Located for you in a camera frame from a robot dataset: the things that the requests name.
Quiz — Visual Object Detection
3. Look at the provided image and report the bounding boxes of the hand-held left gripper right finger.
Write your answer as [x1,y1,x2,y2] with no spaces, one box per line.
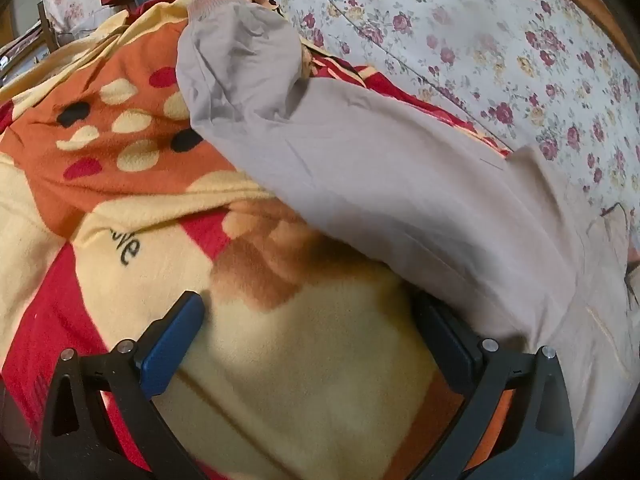
[410,292,576,480]

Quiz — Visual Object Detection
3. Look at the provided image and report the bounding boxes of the beige sweatshirt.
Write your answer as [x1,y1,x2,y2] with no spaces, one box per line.
[176,0,640,466]

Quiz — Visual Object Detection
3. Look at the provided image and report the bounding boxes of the black cable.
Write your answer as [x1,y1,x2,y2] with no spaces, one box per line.
[600,202,640,288]

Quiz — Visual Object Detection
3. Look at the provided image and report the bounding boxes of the floral bedsheet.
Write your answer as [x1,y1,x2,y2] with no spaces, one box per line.
[205,0,640,221]

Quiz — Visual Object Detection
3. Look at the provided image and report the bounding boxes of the wooden chair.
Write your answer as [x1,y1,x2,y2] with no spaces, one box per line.
[0,2,66,86]

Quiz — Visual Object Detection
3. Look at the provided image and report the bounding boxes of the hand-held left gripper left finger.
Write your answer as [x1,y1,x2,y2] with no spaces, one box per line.
[37,290,208,480]

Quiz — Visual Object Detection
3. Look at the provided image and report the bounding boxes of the orange yellow red printed blanket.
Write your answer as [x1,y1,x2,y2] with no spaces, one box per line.
[0,0,516,480]

